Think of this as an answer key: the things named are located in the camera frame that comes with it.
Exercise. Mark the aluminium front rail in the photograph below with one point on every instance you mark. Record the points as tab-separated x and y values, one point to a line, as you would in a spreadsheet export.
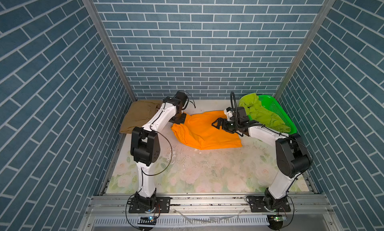
219	204

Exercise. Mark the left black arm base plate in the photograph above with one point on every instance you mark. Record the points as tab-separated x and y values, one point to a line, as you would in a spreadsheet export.
141	205

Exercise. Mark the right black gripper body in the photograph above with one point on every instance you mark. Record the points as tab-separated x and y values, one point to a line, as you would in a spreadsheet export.
232	126

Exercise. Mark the orange shorts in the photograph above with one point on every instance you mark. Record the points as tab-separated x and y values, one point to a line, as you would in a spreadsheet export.
197	132

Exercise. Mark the left aluminium corner post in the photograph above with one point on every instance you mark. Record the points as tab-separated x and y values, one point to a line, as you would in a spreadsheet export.
92	11

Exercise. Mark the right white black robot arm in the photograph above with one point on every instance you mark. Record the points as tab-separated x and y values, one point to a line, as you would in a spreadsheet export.
293	157

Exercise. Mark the tan drawstring shorts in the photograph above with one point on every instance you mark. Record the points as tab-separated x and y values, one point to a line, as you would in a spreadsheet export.
139	113

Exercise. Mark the light green garment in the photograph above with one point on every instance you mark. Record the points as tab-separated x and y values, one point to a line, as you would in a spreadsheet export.
255	110

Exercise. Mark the aluminium corner post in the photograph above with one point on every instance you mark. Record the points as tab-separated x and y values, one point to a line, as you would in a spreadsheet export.
92	11
319	19

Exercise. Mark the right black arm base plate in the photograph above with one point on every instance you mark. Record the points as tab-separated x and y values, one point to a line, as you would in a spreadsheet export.
260	204

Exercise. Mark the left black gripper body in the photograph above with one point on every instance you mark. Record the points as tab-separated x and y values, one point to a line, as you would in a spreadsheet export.
178	118

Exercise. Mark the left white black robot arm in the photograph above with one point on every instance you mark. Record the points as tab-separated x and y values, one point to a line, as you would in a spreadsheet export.
145	143

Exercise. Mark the green perforated plastic basket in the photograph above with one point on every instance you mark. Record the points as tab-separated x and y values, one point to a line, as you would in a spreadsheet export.
271	104

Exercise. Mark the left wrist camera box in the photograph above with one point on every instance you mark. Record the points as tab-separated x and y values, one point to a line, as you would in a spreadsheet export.
182	100

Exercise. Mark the right aluminium corner post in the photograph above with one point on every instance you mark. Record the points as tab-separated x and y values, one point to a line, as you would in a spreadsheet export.
319	19

